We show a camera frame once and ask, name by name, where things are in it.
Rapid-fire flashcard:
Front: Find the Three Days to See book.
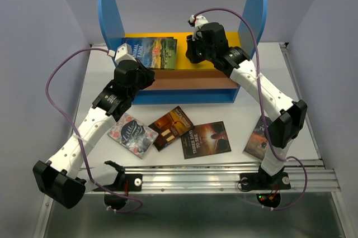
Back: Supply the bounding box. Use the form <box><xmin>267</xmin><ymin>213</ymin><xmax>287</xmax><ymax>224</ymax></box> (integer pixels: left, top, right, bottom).
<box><xmin>181</xmin><ymin>121</ymin><xmax>232</xmax><ymax>159</ymax></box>

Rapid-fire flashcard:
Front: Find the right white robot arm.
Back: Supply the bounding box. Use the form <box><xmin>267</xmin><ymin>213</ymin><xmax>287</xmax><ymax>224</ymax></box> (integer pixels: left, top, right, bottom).
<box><xmin>186</xmin><ymin>19</ymin><xmax>307</xmax><ymax>191</ymax></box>

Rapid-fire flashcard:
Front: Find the Animal Farm book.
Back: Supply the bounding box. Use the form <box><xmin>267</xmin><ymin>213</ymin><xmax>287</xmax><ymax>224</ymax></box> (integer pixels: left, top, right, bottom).
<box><xmin>121</xmin><ymin>36</ymin><xmax>178</xmax><ymax>70</ymax></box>

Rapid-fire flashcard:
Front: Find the Little Women book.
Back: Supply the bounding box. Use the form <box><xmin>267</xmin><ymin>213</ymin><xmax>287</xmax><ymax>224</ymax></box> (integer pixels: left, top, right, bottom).
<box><xmin>107</xmin><ymin>113</ymin><xmax>159</xmax><ymax>159</ymax></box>

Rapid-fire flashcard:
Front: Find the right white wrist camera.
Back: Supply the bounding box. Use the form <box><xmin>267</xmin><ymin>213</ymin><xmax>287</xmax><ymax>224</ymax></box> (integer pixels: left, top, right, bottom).
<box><xmin>188</xmin><ymin>14</ymin><xmax>208</xmax><ymax>34</ymax></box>

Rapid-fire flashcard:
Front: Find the brown Edward Tulane book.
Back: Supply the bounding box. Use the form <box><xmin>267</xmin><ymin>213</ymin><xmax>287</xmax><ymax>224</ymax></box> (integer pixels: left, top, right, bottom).
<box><xmin>149</xmin><ymin>106</ymin><xmax>194</xmax><ymax>151</ymax></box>

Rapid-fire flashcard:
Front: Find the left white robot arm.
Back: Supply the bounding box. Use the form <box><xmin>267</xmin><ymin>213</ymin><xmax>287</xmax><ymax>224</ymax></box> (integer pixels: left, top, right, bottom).
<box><xmin>32</xmin><ymin>60</ymin><xmax>155</xmax><ymax>208</ymax></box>

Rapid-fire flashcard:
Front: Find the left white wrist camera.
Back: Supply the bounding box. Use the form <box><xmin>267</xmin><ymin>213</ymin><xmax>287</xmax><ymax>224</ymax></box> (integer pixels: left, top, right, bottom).
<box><xmin>107</xmin><ymin>43</ymin><xmax>136</xmax><ymax>67</ymax></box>

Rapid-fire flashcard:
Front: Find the Tale of Two Cities book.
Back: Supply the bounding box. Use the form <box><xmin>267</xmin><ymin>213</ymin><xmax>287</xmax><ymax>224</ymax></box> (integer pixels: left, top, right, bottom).
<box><xmin>243</xmin><ymin>116</ymin><xmax>269</xmax><ymax>162</ymax></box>

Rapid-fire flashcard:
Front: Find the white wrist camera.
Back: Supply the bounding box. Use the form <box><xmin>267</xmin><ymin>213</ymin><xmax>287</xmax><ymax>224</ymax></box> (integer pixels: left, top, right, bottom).
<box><xmin>188</xmin><ymin>14</ymin><xmax>208</xmax><ymax>34</ymax></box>
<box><xmin>107</xmin><ymin>43</ymin><xmax>136</xmax><ymax>67</ymax></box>

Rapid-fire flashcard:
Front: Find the aluminium mounting rail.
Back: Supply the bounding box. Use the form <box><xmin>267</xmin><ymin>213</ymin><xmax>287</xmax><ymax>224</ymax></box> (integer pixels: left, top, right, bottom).
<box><xmin>46</xmin><ymin>162</ymin><xmax>341</xmax><ymax>194</ymax></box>

